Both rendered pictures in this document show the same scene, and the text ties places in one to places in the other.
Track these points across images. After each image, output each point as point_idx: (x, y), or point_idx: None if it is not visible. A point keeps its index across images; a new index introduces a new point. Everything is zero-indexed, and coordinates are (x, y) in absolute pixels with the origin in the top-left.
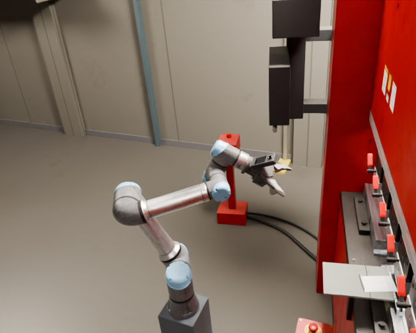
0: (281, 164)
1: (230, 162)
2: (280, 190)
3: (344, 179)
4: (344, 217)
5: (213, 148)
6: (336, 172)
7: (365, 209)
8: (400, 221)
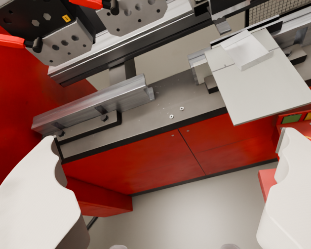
0: (3, 190)
1: None
2: None
3: (18, 158)
4: (90, 148)
5: None
6: (4, 167)
7: (76, 124)
8: None
